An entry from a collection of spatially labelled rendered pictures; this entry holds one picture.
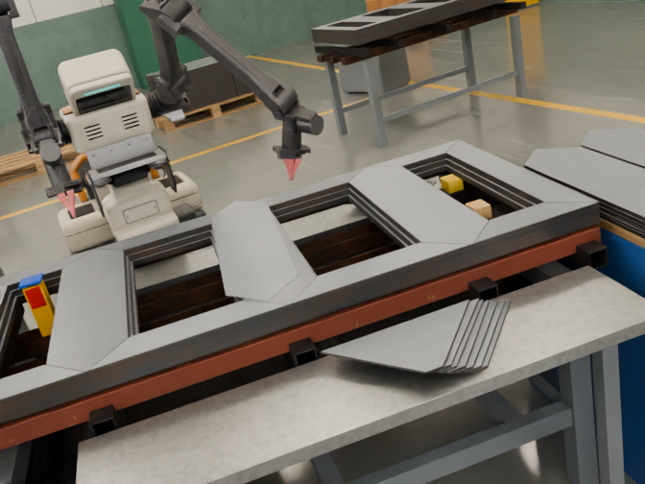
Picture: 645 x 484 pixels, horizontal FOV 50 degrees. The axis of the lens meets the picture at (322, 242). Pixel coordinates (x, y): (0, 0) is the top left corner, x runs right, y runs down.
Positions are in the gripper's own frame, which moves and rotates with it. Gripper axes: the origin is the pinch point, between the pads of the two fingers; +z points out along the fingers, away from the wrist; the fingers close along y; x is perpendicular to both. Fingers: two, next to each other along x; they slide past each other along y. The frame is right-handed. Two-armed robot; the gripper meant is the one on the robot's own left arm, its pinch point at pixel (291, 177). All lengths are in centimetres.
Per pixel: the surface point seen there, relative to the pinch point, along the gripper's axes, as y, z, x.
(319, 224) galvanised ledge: 16.7, 23.7, 22.0
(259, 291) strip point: -21, 12, -52
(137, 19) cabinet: 16, 12, 923
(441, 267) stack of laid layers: 19, 5, -63
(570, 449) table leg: 67, 66, -62
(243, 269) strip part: -22.1, 12.6, -36.8
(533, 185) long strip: 54, -7, -44
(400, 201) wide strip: 24.5, 0.9, -26.1
